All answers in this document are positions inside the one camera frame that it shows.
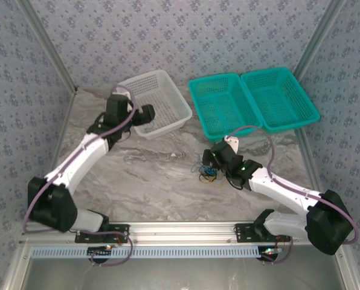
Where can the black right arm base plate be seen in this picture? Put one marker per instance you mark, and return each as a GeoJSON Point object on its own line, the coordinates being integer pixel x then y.
{"type": "Point", "coordinates": [243, 234]}

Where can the grey metal sheet panel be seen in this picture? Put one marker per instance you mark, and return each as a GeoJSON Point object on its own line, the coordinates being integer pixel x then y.
{"type": "Point", "coordinates": [180, 275]}

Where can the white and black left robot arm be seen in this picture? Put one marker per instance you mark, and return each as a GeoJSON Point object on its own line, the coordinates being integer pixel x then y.
{"type": "Point", "coordinates": [77, 163]}

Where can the aluminium corner post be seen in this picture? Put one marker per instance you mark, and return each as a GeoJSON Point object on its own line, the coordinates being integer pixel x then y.
{"type": "Point", "coordinates": [47, 45]}
{"type": "Point", "coordinates": [319, 39]}

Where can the white plastic mesh basket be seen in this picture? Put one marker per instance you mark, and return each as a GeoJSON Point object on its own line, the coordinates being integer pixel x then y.
{"type": "Point", "coordinates": [168, 99]}

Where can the aluminium side rail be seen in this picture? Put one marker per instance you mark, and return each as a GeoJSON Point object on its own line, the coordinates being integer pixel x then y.
{"type": "Point", "coordinates": [312, 164]}
{"type": "Point", "coordinates": [66, 121]}

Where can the aluminium mounting rail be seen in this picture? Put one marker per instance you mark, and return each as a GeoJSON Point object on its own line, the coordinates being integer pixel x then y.
{"type": "Point", "coordinates": [180, 231]}

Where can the teal plastic mesh basket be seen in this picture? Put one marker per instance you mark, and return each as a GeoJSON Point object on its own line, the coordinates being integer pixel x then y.
{"type": "Point", "coordinates": [222, 99]}
{"type": "Point", "coordinates": [279, 96]}

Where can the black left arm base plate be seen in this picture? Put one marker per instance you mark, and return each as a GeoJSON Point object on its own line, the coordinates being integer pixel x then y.
{"type": "Point", "coordinates": [115, 227]}

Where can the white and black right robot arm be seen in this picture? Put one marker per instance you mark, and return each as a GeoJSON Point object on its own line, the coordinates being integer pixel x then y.
{"type": "Point", "coordinates": [282, 187]}

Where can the small circuit board with LED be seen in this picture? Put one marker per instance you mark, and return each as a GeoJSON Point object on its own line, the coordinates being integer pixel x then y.
{"type": "Point", "coordinates": [269, 253]}
{"type": "Point", "coordinates": [100, 253]}

